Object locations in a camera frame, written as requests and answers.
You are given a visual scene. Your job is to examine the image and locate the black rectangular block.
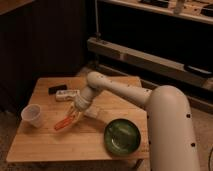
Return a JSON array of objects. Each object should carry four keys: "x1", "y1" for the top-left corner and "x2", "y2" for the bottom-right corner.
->
[{"x1": 48, "y1": 85, "x2": 67, "y2": 95}]

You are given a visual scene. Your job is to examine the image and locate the wooden side table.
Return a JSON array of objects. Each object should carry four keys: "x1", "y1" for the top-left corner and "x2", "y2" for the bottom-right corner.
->
[{"x1": 7, "y1": 77, "x2": 149, "y2": 162}]

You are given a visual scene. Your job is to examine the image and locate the small white square block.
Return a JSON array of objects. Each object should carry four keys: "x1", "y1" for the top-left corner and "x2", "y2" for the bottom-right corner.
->
[{"x1": 84, "y1": 108, "x2": 99, "y2": 118}]

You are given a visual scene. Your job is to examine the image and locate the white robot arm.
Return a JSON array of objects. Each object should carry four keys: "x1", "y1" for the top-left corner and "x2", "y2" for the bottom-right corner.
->
[{"x1": 74, "y1": 72, "x2": 200, "y2": 171}]

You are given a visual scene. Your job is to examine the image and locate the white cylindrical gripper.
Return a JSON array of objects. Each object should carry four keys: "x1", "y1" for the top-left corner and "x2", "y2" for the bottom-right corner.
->
[{"x1": 65, "y1": 95, "x2": 91, "y2": 124}]

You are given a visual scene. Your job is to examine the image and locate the vertical metal pole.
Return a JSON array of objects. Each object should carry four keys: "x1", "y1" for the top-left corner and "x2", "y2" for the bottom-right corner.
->
[{"x1": 94, "y1": 0, "x2": 101, "y2": 41}]

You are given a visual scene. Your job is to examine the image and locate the wooden shelf with items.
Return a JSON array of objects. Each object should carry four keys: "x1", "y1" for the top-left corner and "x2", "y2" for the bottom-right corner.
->
[{"x1": 101, "y1": 0, "x2": 213, "y2": 25}]

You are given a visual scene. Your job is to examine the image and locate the long grey metal beam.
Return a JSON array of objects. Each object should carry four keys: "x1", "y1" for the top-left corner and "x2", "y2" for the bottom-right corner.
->
[{"x1": 87, "y1": 37, "x2": 213, "y2": 91}]

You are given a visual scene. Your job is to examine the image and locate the green patterned bowl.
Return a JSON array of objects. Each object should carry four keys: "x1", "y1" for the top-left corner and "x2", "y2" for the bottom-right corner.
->
[{"x1": 104, "y1": 118, "x2": 141, "y2": 156}]

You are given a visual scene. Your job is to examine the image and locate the white remote control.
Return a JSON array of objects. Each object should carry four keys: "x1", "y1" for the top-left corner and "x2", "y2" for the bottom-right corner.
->
[{"x1": 55, "y1": 90, "x2": 79, "y2": 102}]

